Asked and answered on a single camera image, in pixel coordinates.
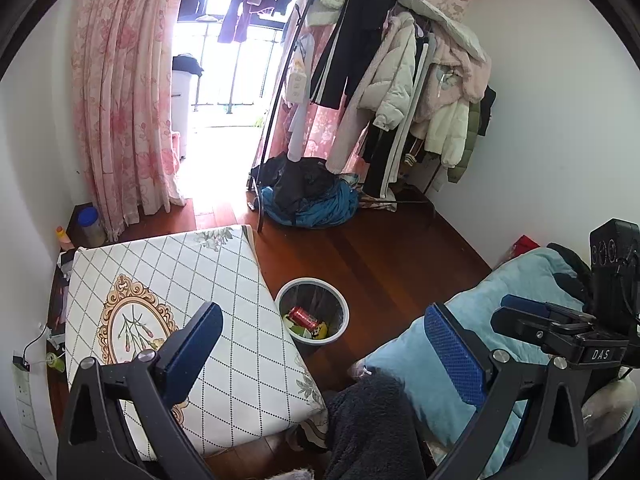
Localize yellow panda snack bag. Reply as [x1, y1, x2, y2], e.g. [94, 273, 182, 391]
[310, 322, 329, 340]

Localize green white small box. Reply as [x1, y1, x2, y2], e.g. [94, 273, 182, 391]
[283, 314, 311, 338]

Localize red cola can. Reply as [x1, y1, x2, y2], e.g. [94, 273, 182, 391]
[288, 306, 320, 332]

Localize white round trash bin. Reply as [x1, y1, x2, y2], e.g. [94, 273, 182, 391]
[276, 278, 350, 349]

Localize red bed sheet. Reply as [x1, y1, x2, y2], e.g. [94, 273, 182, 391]
[510, 235, 540, 259]

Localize white power strip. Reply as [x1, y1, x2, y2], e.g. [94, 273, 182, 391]
[12, 365, 52, 479]

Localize light blue blanket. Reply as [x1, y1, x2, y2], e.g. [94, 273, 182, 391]
[359, 246, 640, 476]

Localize checked floral tablecloth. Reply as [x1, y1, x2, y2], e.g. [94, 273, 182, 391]
[65, 226, 326, 456]

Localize dark fuzzy blanket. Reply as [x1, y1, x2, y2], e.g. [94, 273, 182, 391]
[324, 374, 435, 479]

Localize blue lid plastic jar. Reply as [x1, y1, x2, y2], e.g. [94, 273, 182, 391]
[77, 206, 106, 247]

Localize blue jacket pile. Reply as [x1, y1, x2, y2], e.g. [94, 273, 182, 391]
[248, 153, 359, 229]

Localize pink hanging coat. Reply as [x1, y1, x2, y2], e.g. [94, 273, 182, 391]
[413, 25, 491, 124]

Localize white puffer coat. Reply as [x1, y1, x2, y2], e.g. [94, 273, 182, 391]
[326, 10, 416, 174]

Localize black clothes rack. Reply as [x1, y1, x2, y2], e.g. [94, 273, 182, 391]
[250, 0, 314, 234]

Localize black hanging jacket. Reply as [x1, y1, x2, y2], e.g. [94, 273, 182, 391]
[310, 0, 395, 110]

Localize pink floral curtain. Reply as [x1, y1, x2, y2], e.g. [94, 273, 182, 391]
[70, 0, 184, 240]

